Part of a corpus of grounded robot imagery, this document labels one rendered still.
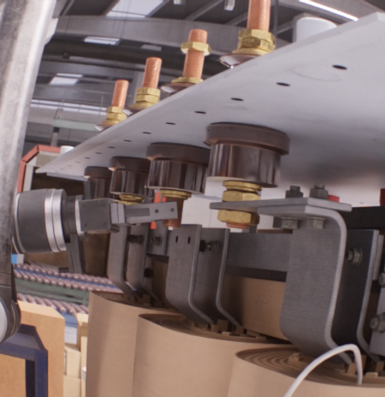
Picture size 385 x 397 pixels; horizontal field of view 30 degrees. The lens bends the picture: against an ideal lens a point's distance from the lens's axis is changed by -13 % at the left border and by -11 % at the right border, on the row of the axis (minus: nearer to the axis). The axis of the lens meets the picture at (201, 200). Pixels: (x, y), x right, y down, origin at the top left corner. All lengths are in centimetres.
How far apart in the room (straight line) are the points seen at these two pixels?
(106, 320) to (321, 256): 83
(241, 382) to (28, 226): 50
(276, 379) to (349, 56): 37
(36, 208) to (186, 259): 26
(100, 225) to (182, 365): 26
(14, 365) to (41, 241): 122
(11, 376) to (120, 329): 96
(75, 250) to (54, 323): 118
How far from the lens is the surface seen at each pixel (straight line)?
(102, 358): 158
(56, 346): 240
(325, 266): 79
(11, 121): 111
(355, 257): 81
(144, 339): 126
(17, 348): 170
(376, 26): 46
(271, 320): 112
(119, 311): 153
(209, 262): 124
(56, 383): 243
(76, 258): 122
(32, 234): 122
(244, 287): 123
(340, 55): 57
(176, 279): 124
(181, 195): 121
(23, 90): 113
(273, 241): 105
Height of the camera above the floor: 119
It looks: 4 degrees up
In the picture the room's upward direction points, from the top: 7 degrees clockwise
